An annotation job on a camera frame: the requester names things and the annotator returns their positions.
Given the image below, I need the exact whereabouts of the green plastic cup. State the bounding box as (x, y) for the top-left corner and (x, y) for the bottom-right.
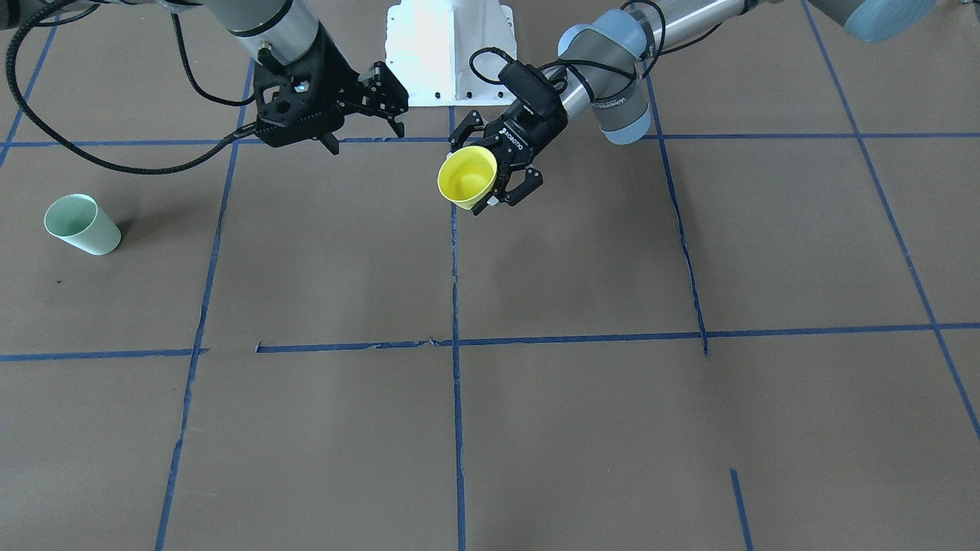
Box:
(43, 193), (122, 256)

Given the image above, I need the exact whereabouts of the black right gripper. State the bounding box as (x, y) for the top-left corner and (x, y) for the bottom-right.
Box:
(253, 27), (410, 155)

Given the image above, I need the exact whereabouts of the yellow plastic cup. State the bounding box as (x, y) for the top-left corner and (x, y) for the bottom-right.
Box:
(436, 145), (498, 210)

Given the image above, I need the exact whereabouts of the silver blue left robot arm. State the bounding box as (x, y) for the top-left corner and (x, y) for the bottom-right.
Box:
(436, 1), (757, 215)

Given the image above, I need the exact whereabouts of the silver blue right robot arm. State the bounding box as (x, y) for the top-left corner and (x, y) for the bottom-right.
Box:
(2, 1), (409, 174)

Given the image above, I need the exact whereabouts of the brown paper table cover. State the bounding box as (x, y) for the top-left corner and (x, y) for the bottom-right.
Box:
(2, 1), (978, 550)

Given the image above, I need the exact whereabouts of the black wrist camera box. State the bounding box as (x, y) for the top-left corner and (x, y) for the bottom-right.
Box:
(499, 60), (568, 122)

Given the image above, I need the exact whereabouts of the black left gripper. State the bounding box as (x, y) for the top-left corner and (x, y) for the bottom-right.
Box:
(449, 99), (568, 216)

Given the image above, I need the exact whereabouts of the white pedestal column with base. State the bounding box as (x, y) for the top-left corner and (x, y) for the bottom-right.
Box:
(385, 1), (518, 107)

